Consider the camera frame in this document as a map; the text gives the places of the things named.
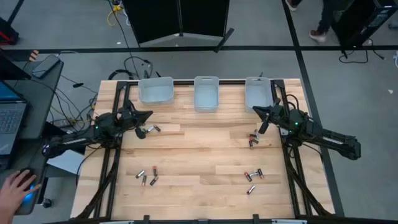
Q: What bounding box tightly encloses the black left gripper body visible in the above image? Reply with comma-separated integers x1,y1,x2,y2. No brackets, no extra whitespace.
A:
116,100,139,131

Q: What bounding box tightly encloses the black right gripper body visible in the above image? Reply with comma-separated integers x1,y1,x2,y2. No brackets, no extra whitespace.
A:
269,98,285,127

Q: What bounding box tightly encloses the light grey plastic bin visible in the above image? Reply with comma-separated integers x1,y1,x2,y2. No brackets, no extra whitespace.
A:
137,77,175,106
244,77,275,113
193,75,220,113

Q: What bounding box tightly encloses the white paper sheet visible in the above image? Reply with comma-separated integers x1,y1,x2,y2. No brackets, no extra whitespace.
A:
46,149,85,175

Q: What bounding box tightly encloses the black side desk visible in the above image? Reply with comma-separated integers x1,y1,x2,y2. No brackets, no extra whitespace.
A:
0,49,65,215

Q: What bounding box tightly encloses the black smartphone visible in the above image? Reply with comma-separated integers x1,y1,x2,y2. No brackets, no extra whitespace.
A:
31,54,62,79

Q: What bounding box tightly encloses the black folding screen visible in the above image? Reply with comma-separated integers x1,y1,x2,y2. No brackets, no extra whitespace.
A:
122,0,234,53

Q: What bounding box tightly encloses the black computer mouse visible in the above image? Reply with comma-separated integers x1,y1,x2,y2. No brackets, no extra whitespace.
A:
18,167,40,203

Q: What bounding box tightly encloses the person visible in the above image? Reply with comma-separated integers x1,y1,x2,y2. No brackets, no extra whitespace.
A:
284,0,343,44

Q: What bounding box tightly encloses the grey laptop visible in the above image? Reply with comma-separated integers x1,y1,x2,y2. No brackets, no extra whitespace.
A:
0,79,29,170

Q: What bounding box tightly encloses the black equipment cabinet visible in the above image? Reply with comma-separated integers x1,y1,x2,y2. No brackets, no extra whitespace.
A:
331,0,398,47

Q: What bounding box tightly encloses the person's hand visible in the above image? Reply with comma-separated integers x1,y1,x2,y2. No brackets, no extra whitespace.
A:
0,169,42,224

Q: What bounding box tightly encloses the red and black object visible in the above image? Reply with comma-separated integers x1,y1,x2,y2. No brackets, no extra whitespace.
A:
0,17,20,46

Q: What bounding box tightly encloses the black cable bundle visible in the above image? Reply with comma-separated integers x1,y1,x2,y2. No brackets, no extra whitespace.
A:
46,74,100,131

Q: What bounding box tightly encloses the coiled black cable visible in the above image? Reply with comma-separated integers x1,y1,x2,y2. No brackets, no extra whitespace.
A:
108,55,154,81

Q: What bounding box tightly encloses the black aluminium table frame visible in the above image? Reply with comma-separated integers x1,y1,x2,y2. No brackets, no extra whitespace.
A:
43,78,398,224

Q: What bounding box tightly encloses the black floor cable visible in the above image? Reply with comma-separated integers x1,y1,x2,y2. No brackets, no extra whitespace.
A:
338,39,386,65

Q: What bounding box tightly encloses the yellow cable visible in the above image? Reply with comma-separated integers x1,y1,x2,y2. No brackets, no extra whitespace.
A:
106,3,124,27

